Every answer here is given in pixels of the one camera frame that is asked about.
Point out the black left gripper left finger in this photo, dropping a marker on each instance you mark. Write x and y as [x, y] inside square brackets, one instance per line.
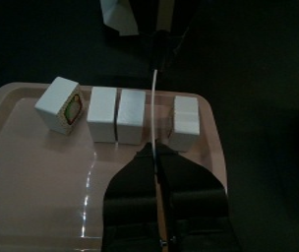
[128, 203]

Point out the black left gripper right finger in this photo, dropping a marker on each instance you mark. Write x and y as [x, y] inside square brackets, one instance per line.
[201, 210]

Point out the white blade paring knife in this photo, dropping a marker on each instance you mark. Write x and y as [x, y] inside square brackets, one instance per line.
[155, 108]

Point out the white knife holder block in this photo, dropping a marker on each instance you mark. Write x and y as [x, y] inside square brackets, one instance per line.
[119, 16]

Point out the pink plastic tray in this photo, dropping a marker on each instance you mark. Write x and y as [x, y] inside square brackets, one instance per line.
[34, 183]

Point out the plain white toy block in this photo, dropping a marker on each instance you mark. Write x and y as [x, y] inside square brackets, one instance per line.
[102, 113]
[185, 123]
[131, 116]

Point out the white block with sushi print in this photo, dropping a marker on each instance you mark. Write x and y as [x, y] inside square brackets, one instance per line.
[60, 103]

